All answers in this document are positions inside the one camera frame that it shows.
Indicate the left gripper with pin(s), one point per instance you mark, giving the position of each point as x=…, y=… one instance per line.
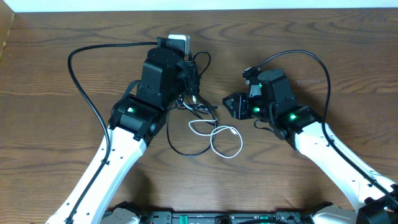
x=191, y=76

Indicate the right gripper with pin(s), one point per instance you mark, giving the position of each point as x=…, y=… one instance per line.
x=239, y=102

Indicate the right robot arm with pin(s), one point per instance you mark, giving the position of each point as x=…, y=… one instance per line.
x=270, y=99

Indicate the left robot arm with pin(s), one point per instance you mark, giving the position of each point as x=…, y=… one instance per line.
x=168, y=73

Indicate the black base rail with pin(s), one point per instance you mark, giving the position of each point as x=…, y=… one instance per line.
x=167, y=217

